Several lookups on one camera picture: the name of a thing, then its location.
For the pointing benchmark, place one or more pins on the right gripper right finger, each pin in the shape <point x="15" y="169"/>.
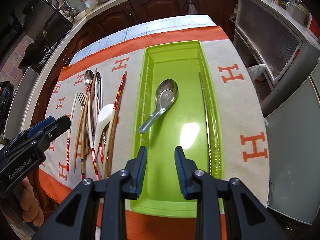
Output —
<point x="196" y="184"/>

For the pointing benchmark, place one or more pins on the person's hand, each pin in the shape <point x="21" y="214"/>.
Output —
<point x="32" y="213"/>

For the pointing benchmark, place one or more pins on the green plastic utensil tray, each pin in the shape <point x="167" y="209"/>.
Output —
<point x="183" y="124"/>

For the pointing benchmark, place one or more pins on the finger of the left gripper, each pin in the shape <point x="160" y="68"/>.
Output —
<point x="38" y="128"/>
<point x="52" y="132"/>

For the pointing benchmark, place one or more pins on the small steel long spoon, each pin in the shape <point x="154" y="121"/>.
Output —
<point x="99" y="91"/>

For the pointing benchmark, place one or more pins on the short steel soup spoon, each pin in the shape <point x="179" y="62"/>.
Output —
<point x="166" y="95"/>

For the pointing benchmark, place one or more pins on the beige bamboo chopstick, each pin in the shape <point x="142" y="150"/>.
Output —
<point x="83" y="137"/>

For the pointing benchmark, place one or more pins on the large steel spoon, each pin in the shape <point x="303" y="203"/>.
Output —
<point x="88" y="77"/>

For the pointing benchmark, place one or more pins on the orange beige H-pattern cloth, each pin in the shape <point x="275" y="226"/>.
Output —
<point x="245" y="147"/>

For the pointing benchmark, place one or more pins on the black wok on stove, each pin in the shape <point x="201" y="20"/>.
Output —
<point x="34" y="53"/>

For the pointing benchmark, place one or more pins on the steel chopstick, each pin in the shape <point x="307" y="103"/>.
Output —
<point x="207" y="125"/>

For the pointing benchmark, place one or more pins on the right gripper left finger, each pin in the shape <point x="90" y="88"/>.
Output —
<point x="126" y="184"/>

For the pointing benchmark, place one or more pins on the steel fork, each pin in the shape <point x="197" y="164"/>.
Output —
<point x="81" y="98"/>

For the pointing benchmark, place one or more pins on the grey countertop cabinet appliance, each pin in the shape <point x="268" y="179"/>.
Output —
<point x="283" y="45"/>

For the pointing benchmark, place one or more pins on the dark wooden chopstick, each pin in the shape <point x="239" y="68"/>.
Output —
<point x="111" y="144"/>

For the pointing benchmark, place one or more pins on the white ceramic soup spoon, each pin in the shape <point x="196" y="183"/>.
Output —
<point x="104" y="117"/>

